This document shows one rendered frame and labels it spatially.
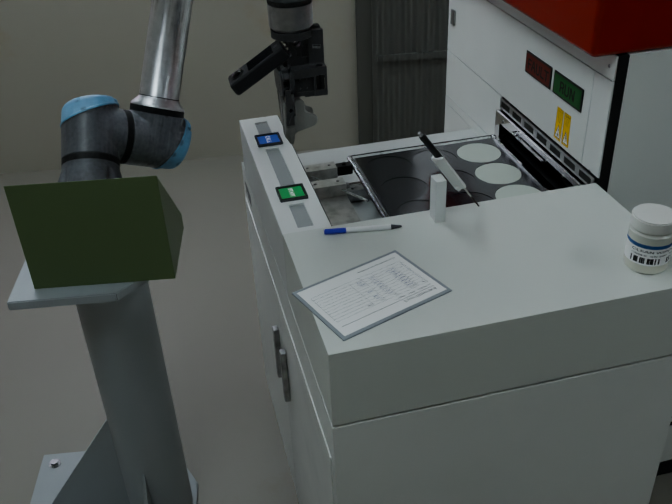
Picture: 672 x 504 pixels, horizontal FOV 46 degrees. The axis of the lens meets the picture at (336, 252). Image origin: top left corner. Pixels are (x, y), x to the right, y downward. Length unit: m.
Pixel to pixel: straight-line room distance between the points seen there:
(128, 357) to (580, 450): 0.96
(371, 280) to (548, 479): 0.51
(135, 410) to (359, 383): 0.82
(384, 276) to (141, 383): 0.76
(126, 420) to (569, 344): 1.07
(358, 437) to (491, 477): 0.29
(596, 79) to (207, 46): 2.46
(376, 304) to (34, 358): 1.81
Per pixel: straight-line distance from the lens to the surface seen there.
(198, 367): 2.66
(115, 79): 3.87
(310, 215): 1.49
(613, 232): 1.47
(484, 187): 1.72
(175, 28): 1.75
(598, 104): 1.59
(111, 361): 1.82
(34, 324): 3.03
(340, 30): 3.76
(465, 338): 1.22
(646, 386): 1.48
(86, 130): 1.69
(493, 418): 1.36
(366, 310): 1.23
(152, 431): 1.97
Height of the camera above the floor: 1.71
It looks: 33 degrees down
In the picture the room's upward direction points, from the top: 3 degrees counter-clockwise
